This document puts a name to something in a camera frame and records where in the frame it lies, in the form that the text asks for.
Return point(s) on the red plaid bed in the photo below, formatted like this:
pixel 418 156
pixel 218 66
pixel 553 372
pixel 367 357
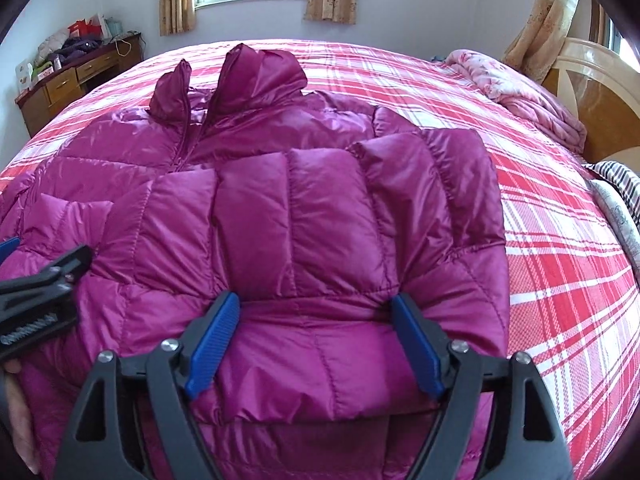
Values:
pixel 550 260

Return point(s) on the large window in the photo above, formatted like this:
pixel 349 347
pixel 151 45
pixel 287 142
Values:
pixel 614 35

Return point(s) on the red paper bag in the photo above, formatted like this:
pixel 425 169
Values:
pixel 85 27

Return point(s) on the long beige curtain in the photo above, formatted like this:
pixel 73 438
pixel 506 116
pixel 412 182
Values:
pixel 545 25

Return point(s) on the magenta down jacket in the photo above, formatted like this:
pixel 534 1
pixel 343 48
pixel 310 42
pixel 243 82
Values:
pixel 300 210

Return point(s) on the person's left hand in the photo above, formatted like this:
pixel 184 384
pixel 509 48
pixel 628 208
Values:
pixel 22 410

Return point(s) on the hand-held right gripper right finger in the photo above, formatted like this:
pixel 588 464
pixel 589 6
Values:
pixel 415 345

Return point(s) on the wooden headboard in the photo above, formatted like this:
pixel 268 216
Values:
pixel 600 90

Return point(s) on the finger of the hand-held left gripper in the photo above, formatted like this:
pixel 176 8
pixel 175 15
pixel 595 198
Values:
pixel 60 265
pixel 7 251

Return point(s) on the pile of clothes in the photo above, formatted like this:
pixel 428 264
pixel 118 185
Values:
pixel 70 50

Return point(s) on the pale green container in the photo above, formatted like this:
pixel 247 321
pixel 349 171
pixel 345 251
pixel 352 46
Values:
pixel 114 26

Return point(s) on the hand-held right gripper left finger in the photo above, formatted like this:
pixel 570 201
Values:
pixel 215 340

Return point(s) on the white box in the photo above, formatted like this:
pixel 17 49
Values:
pixel 24 75

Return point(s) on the pink floral quilt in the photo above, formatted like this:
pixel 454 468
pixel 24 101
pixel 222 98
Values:
pixel 525 95

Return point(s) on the wooden desk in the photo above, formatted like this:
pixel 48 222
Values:
pixel 65 85

